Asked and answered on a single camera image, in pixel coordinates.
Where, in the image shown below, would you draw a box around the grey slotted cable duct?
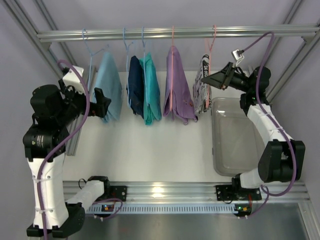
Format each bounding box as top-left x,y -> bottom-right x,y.
86,203 -> 251,215

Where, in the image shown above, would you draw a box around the purple trousers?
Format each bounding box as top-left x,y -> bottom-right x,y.
162,46 -> 198,125

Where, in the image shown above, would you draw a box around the pink wire hanger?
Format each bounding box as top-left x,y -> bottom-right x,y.
204,24 -> 218,109

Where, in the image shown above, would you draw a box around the clear plastic bin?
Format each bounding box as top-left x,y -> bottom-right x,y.
211,97 -> 265,177

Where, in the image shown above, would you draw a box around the blue hanger leftmost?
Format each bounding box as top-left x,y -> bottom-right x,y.
81,28 -> 110,89

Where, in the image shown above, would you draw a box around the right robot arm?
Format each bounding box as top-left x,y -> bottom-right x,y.
201,62 -> 306,197

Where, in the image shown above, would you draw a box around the blue hanger with teal trousers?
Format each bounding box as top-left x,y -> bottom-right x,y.
141,27 -> 151,107

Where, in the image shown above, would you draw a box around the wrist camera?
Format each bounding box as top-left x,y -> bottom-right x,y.
62,69 -> 85,94
231,49 -> 245,67

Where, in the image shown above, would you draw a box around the right aluminium frame post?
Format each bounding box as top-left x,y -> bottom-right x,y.
247,0 -> 320,103

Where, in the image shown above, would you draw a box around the light blue trousers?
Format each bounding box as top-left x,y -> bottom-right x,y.
94,52 -> 123,124

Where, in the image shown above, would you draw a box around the left aluminium frame post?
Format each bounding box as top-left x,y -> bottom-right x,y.
0,0 -> 96,156

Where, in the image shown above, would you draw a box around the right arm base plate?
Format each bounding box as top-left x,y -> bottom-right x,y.
215,184 -> 262,202

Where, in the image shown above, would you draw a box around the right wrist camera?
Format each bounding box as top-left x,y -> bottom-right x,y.
231,49 -> 245,67

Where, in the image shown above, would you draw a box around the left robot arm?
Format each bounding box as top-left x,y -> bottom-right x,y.
22,80 -> 112,239

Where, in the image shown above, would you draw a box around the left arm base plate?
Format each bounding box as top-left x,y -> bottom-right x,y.
108,185 -> 128,202

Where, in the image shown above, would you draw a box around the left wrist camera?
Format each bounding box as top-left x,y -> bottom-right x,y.
62,69 -> 85,94

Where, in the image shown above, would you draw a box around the aluminium hanging rail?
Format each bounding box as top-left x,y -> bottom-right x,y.
36,24 -> 320,43

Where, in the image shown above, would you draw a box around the pink hanger with purple trousers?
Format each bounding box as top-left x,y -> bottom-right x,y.
169,25 -> 175,121

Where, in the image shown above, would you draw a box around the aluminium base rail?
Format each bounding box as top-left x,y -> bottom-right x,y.
63,181 -> 310,204

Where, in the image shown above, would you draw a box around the aluminium frame post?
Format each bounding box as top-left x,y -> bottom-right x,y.
247,0 -> 320,103
0,0 -> 96,156

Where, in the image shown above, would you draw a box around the teal trousers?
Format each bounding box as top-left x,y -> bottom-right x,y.
139,52 -> 162,126

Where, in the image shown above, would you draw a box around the navy trousers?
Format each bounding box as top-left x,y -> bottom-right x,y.
126,55 -> 145,119

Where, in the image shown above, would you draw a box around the newspaper print trousers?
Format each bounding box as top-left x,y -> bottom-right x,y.
192,54 -> 212,116

